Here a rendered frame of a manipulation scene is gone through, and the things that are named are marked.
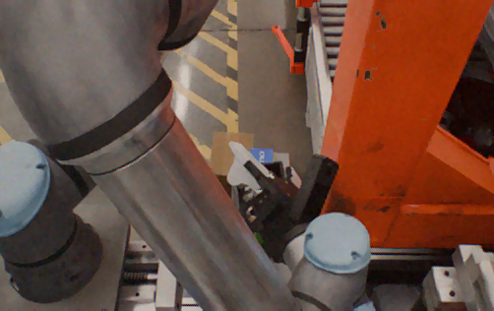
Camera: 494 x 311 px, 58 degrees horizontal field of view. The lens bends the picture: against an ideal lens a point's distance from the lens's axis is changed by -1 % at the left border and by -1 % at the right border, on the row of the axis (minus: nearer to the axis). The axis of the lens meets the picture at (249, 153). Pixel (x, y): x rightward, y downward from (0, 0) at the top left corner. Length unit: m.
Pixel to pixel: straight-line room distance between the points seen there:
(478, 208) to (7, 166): 0.91
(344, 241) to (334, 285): 0.05
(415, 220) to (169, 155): 0.82
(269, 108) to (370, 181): 1.31
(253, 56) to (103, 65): 2.21
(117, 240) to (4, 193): 0.25
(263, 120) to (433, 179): 1.25
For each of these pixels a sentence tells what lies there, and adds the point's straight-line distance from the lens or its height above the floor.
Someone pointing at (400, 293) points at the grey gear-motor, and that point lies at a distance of 1.25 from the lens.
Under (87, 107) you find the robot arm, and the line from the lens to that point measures 0.28.
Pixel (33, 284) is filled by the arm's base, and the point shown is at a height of 0.87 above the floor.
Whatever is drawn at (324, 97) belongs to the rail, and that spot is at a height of 0.39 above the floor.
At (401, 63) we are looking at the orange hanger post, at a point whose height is 1.08.
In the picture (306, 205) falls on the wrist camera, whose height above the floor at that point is 0.93.
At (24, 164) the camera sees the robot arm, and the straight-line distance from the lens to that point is 0.65.
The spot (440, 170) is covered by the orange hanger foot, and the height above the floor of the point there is 0.80.
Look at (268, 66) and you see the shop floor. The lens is 2.41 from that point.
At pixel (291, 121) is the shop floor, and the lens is 2.11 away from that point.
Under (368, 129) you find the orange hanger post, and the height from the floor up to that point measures 0.94.
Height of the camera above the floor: 1.50
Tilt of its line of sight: 50 degrees down
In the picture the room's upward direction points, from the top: straight up
